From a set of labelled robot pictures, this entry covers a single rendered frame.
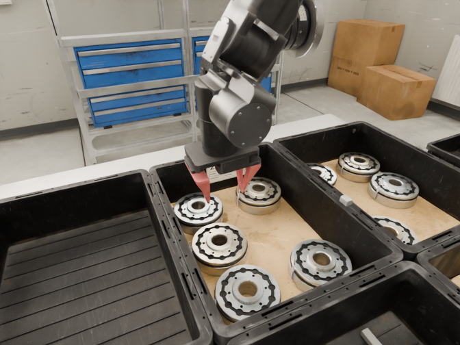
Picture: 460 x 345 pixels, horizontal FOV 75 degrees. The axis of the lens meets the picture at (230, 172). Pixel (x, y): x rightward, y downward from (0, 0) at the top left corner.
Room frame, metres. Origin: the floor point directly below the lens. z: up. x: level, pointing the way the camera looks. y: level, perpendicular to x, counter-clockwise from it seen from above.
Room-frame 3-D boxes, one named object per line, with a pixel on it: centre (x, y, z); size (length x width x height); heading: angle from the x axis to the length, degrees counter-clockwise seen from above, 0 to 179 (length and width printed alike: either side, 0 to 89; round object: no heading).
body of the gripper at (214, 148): (0.40, 0.01, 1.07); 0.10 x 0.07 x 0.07; 113
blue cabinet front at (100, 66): (2.18, 0.67, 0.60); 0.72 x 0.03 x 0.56; 116
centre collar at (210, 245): (0.39, 0.02, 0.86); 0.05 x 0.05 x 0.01
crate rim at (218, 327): (0.42, -0.04, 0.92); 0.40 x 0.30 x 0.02; 24
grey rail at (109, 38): (2.38, 0.32, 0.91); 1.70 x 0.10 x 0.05; 116
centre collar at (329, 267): (0.35, -0.16, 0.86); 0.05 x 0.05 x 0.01
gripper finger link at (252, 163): (0.42, -0.01, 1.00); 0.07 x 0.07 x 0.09; 23
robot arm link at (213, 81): (0.40, 0.01, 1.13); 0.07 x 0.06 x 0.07; 25
